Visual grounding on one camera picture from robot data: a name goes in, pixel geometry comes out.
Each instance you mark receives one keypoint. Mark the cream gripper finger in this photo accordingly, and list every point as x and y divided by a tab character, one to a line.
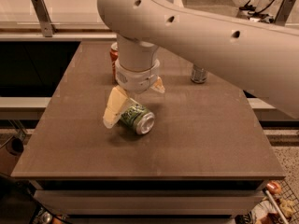
158	86
117	103

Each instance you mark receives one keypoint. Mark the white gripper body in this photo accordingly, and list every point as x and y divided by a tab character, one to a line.
137	79

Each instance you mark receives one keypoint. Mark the green soda can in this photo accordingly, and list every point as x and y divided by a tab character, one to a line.
138	118

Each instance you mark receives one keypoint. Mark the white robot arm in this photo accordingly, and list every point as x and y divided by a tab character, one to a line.
261	59

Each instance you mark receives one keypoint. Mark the slim silver energy can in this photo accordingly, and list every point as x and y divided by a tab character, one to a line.
199	75

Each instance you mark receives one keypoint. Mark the red Coca-Cola can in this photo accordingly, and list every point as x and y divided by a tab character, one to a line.
114	57

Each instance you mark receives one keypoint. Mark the glass railing panel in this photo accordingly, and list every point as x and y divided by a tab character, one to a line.
61	31

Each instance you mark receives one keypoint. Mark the left metal railing bracket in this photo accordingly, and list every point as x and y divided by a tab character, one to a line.
47	28

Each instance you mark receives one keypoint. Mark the metal railing bracket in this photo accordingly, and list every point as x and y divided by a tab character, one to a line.
284	12
47	28

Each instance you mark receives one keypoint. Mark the right metal railing bracket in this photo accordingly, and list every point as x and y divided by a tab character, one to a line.
284	12

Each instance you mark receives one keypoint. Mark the wire basket with items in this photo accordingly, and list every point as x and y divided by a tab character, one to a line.
279	206

